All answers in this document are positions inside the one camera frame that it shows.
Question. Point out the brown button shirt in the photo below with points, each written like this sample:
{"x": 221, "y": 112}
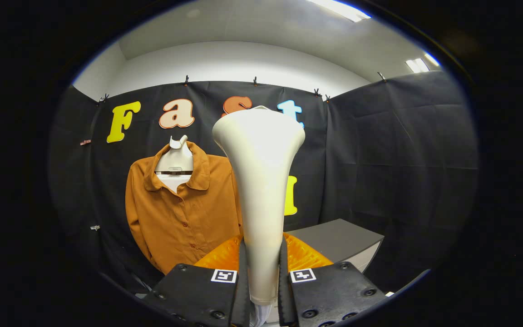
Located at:
{"x": 175, "y": 222}

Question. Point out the white clothes hanger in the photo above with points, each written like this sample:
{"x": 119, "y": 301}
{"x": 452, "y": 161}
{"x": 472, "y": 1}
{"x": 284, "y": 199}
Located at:
{"x": 175, "y": 159}

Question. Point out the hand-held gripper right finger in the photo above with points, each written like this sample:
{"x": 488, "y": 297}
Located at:
{"x": 284, "y": 290}

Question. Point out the long ceiling light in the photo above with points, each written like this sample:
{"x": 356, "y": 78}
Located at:
{"x": 338, "y": 9}

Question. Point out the small ceiling light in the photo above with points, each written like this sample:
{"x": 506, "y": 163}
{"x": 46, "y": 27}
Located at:
{"x": 433, "y": 59}
{"x": 417, "y": 65}

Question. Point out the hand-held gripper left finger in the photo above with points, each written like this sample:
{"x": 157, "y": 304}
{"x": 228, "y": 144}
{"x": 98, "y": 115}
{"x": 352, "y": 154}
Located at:
{"x": 243, "y": 290}

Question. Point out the grey cabinet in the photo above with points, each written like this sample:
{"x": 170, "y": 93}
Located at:
{"x": 334, "y": 240}

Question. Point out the black backdrop cloth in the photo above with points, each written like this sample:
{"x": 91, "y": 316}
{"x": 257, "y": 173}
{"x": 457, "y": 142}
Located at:
{"x": 402, "y": 181}

